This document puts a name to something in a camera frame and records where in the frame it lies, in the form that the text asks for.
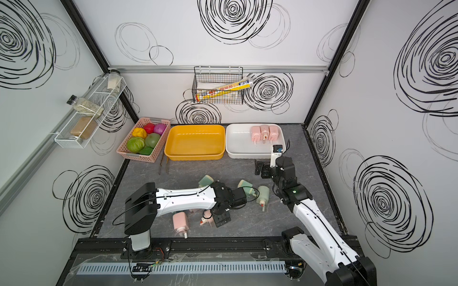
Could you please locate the green sharpener right square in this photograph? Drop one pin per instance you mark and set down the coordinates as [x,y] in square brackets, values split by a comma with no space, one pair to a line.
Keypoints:
[248,189]

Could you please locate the yellow red tube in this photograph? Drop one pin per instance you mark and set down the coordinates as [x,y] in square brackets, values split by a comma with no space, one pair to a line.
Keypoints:
[206,94]

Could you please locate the yellow toy fruit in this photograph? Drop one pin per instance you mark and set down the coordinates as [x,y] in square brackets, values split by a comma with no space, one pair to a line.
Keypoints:
[140,133]

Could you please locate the green sharpener right round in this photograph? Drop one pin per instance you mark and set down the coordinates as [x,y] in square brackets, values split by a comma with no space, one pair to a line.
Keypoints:
[263,196]

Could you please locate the green toy cabbage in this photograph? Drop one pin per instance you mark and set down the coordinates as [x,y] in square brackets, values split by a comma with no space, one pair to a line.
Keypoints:
[135,144]

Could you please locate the magenta toy fruit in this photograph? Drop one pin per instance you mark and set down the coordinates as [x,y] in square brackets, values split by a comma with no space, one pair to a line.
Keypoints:
[160,128]

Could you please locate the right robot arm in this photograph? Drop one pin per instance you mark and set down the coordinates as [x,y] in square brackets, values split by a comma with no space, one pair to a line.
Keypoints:
[327,254]

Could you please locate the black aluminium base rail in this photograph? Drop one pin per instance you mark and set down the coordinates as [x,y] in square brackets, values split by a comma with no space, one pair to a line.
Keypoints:
[199,244]

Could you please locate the yellow plastic storage box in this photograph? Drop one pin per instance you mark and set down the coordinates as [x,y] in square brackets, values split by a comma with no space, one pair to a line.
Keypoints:
[195,143]

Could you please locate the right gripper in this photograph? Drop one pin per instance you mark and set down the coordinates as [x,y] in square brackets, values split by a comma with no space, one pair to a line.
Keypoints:
[259,166]

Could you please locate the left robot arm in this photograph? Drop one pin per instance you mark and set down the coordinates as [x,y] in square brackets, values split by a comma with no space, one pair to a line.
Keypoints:
[150,202]

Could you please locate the black wire wall basket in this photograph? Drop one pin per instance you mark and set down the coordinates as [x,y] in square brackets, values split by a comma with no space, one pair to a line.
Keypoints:
[210,77]

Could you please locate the clear jar on shelf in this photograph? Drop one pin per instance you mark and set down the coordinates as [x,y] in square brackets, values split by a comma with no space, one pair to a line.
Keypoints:
[113,81]

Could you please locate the light green toy apple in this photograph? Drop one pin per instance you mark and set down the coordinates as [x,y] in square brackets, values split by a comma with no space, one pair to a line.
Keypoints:
[152,140]

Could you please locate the white wire wall shelf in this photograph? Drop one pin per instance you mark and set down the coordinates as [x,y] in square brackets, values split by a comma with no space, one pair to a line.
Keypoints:
[111,121]

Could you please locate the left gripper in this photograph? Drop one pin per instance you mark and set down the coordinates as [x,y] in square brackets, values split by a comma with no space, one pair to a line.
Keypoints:
[223,219]

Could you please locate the white slotted cable duct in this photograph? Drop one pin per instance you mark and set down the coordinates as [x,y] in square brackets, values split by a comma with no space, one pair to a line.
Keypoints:
[252,267]

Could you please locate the brown block on shelf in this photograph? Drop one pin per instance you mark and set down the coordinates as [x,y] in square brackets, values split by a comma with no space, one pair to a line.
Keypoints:
[84,128]

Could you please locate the pink perforated basket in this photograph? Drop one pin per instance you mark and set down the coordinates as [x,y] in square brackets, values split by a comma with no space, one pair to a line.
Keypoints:
[147,154]

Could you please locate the pink sharpener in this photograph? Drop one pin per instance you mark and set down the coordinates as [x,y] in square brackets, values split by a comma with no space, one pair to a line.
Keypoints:
[265,133]
[180,222]
[207,218]
[255,132]
[273,133]

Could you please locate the bottle lying on shelf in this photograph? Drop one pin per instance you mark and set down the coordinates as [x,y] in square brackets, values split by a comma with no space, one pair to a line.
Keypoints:
[84,106]

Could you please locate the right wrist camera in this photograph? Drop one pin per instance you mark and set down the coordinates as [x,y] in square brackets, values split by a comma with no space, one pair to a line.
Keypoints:
[277,151]

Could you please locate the red toy fruit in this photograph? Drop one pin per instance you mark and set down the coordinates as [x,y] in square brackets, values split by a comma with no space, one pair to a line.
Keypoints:
[149,128]

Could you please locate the green sharpener upper centre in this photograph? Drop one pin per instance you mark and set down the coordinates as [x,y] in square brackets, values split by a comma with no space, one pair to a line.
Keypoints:
[206,181]

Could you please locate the white plastic storage box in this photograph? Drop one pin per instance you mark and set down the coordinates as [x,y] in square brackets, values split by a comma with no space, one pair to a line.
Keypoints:
[238,142]

